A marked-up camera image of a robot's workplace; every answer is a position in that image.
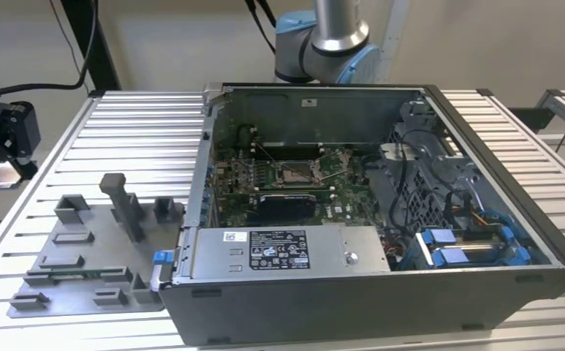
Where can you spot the silver power supply unit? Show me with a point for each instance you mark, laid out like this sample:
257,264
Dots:
214,256

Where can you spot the grey plastic parts rack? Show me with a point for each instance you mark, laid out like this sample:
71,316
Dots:
94,256

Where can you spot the black open PC case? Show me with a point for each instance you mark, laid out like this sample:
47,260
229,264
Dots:
312,311

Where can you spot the black metal post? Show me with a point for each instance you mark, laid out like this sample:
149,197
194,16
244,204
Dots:
104,62

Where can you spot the silver metal drive cage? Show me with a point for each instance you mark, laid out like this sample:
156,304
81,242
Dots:
419,194

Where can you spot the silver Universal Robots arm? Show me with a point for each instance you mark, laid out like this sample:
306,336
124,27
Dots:
336,29

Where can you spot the green RAM stick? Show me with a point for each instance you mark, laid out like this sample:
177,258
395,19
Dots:
77,272

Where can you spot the black RAM slot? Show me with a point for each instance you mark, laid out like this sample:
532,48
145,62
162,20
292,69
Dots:
294,188
288,148

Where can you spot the green motherboard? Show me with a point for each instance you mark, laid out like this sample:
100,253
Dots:
345,204

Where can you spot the blue plastic case latch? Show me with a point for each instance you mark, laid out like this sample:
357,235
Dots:
162,257

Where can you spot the black rectangular cooler module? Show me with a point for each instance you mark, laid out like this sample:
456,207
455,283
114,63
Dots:
288,205

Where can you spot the hard disk in blue carrier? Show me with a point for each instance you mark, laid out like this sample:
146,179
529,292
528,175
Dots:
439,235
451,256

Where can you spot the CPU socket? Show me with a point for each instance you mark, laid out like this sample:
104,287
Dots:
294,172

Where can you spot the black table bracket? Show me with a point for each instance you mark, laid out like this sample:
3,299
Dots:
531,118

